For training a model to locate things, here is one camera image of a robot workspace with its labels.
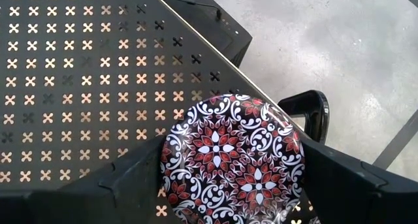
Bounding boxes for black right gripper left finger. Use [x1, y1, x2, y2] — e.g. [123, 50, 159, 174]
[0, 135, 184, 224]

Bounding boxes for black perforated metal shelf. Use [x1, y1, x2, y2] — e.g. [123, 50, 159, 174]
[0, 0, 330, 224]

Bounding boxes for black box with cable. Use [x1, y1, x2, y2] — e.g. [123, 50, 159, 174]
[152, 0, 253, 68]

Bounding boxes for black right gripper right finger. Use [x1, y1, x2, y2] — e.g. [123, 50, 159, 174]
[300, 135, 418, 224]

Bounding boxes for dark floral patterned round tin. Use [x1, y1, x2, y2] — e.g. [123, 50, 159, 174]
[159, 93, 306, 224]

